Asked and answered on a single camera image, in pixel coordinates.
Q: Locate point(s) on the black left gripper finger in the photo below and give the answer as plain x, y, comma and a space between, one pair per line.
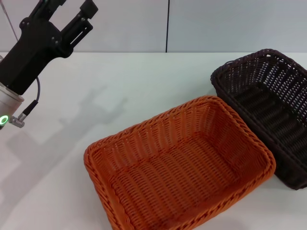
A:
79, 28
48, 8

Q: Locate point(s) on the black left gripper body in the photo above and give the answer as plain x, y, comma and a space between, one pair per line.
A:
31, 52

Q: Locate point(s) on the orange woven plastic basket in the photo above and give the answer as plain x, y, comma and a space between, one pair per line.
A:
180, 167

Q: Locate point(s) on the dark brown woven plastic basket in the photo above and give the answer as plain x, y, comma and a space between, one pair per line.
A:
275, 112

